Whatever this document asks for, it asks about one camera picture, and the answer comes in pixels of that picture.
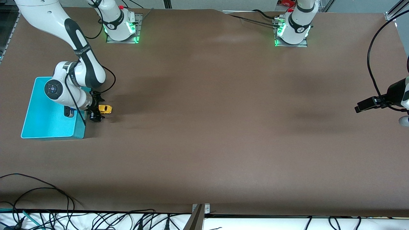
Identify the teal plastic bin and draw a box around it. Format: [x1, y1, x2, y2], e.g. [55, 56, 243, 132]
[21, 77, 87, 140]

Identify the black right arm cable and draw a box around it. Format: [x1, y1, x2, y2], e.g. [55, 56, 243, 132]
[86, 0, 116, 96]

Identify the aluminium frame extrusion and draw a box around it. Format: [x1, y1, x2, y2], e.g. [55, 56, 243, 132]
[384, 0, 409, 22]

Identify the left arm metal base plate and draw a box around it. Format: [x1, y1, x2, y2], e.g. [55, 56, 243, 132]
[274, 18, 309, 48]

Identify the grey metal bar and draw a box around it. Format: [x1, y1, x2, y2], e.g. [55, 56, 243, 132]
[183, 204, 204, 230]

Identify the silver metal bracket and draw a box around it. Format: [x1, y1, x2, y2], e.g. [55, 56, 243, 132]
[192, 203, 211, 214]

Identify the teal cable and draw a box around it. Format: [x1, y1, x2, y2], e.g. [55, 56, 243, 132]
[0, 208, 37, 230]

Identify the black looping floor cable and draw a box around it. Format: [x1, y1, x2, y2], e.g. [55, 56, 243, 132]
[0, 173, 84, 221]

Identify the black base cable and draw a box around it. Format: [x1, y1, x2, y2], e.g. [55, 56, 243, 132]
[228, 9, 283, 28]

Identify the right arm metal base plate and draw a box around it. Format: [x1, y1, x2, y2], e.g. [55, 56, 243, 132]
[106, 13, 143, 44]

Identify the brown table cover sheet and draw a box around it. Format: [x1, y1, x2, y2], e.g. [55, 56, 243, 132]
[0, 6, 409, 218]

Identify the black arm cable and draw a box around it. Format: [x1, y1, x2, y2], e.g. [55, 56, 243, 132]
[367, 9, 409, 112]
[86, 0, 116, 96]

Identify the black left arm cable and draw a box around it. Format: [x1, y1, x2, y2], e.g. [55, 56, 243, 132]
[367, 9, 409, 112]

